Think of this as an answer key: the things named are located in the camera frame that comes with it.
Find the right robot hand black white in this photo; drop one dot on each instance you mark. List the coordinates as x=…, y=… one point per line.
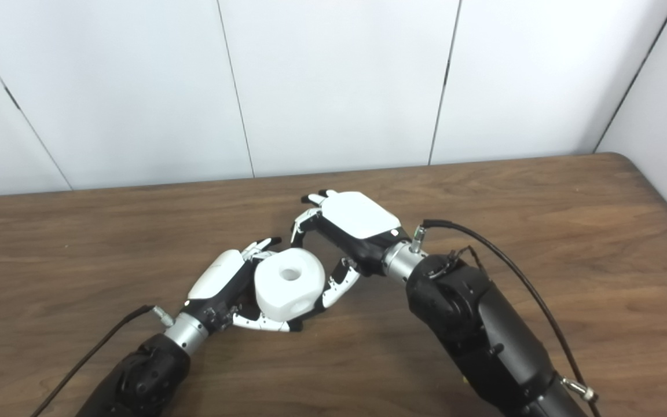
x=362, y=217

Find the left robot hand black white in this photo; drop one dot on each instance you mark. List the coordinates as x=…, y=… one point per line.
x=217, y=278

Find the round white plastic piece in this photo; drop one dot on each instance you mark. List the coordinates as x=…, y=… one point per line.
x=287, y=289

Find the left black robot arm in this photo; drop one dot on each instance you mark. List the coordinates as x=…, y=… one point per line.
x=142, y=376

